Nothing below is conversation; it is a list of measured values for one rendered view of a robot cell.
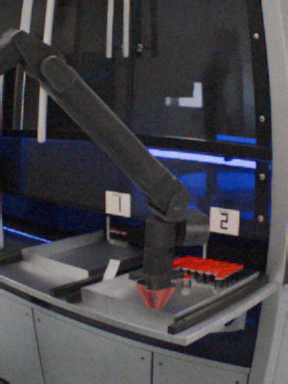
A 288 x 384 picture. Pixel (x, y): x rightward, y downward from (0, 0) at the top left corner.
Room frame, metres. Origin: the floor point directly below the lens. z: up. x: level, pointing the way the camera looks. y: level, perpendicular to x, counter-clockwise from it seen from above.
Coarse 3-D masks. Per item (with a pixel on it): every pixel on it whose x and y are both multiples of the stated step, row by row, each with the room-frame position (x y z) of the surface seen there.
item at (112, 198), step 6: (108, 192) 1.75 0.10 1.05; (114, 192) 1.74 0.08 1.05; (108, 198) 1.75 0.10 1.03; (114, 198) 1.74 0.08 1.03; (126, 198) 1.71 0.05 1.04; (108, 204) 1.75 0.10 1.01; (114, 204) 1.74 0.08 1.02; (126, 204) 1.71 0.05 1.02; (108, 210) 1.75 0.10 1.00; (114, 210) 1.74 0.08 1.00; (126, 210) 1.71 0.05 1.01; (126, 216) 1.71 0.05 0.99
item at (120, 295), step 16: (256, 272) 1.40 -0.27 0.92; (96, 288) 1.35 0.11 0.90; (112, 288) 1.39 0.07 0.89; (128, 288) 1.42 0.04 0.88; (176, 288) 1.41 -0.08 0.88; (192, 288) 1.41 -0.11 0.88; (240, 288) 1.34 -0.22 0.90; (96, 304) 1.29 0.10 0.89; (112, 304) 1.26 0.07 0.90; (128, 304) 1.23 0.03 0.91; (144, 304) 1.30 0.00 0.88; (176, 304) 1.30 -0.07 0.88; (192, 304) 1.29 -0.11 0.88; (208, 304) 1.24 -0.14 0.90; (144, 320) 1.20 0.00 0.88; (160, 320) 1.17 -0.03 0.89; (176, 320) 1.15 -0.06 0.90
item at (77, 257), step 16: (64, 240) 1.74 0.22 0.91; (80, 240) 1.79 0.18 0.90; (96, 240) 1.85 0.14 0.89; (32, 256) 1.58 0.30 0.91; (48, 256) 1.67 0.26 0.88; (64, 256) 1.68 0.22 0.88; (80, 256) 1.69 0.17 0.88; (96, 256) 1.69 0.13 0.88; (112, 256) 1.69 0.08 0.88; (128, 256) 1.70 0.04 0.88; (64, 272) 1.50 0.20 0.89; (80, 272) 1.46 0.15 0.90; (96, 272) 1.47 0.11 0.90
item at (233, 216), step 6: (216, 210) 1.53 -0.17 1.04; (222, 210) 1.52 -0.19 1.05; (228, 210) 1.51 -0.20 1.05; (210, 216) 1.54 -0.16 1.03; (216, 216) 1.53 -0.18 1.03; (222, 216) 1.52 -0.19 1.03; (228, 216) 1.51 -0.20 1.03; (234, 216) 1.50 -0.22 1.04; (210, 222) 1.54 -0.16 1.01; (216, 222) 1.53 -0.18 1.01; (222, 222) 1.52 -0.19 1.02; (228, 222) 1.51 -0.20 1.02; (234, 222) 1.50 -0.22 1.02; (210, 228) 1.54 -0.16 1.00; (216, 228) 1.53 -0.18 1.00; (228, 228) 1.51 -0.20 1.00; (234, 228) 1.50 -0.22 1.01; (234, 234) 1.50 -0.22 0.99
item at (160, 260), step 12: (144, 252) 1.20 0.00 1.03; (156, 252) 1.18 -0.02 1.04; (168, 252) 1.20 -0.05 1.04; (144, 264) 1.20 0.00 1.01; (156, 264) 1.18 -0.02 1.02; (168, 264) 1.19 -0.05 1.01; (132, 276) 1.18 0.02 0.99; (144, 276) 1.16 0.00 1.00; (156, 276) 1.17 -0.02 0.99; (168, 276) 1.18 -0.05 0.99; (180, 276) 1.22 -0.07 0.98
